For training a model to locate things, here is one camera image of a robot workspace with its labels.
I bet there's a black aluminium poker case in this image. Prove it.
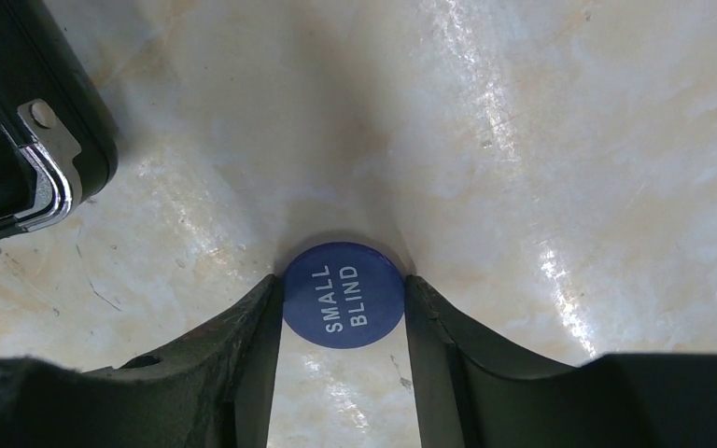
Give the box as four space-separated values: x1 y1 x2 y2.
0 1 119 243

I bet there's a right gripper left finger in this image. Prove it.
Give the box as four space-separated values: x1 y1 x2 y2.
0 275 283 447

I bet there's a dark blue round button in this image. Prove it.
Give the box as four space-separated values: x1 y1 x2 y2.
283 242 404 349

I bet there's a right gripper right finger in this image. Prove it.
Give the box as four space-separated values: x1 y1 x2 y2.
405 276 717 447

